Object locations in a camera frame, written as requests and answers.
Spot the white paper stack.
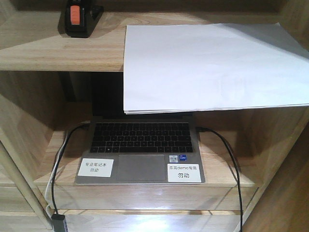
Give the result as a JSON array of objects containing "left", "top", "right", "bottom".
[{"left": 124, "top": 24, "right": 309, "bottom": 114}]

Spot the black stapler orange button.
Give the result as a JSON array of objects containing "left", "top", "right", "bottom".
[{"left": 57, "top": 0, "right": 104, "bottom": 38}]

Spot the grey open laptop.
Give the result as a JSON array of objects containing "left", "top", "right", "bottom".
[{"left": 75, "top": 72, "right": 205, "bottom": 185}]

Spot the white label sticker right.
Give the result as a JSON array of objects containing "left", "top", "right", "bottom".
[{"left": 167, "top": 163, "right": 202, "bottom": 183}]

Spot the white label sticker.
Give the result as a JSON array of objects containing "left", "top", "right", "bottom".
[
  {"left": 77, "top": 158, "right": 114, "bottom": 177},
  {"left": 167, "top": 163, "right": 202, "bottom": 183}
]

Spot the white label sticker left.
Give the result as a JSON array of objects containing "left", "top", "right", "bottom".
[{"left": 77, "top": 158, "right": 114, "bottom": 177}]

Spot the wooden shelf unit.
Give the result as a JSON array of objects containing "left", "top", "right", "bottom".
[{"left": 0, "top": 0, "right": 309, "bottom": 232}]

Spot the grey usb hub adapter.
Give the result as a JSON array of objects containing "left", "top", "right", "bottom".
[{"left": 51, "top": 214, "right": 68, "bottom": 232}]

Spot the black cable right of laptop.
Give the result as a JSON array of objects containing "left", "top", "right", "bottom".
[{"left": 196, "top": 126, "right": 244, "bottom": 232}]

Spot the black cable of laptop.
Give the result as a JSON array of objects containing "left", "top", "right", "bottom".
[
  {"left": 196, "top": 126, "right": 244, "bottom": 232},
  {"left": 51, "top": 124, "right": 89, "bottom": 215}
]

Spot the black cable left of laptop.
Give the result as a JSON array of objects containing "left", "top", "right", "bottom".
[{"left": 51, "top": 124, "right": 89, "bottom": 215}]

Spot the white cable left of laptop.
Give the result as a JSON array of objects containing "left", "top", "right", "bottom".
[{"left": 44, "top": 120, "right": 90, "bottom": 218}]

